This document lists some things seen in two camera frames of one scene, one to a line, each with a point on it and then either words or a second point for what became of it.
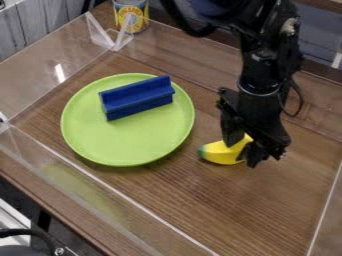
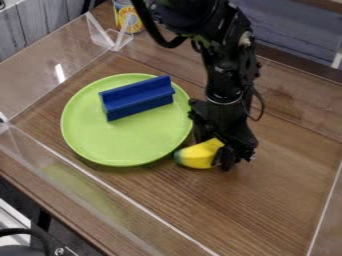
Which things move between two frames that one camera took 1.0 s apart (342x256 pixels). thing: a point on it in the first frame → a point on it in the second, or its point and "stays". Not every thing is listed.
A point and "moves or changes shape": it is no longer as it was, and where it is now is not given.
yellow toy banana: (218, 153) moves or changes shape
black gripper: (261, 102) → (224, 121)
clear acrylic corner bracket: (109, 38) stays
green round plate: (137, 140) stays
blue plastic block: (133, 98) stays
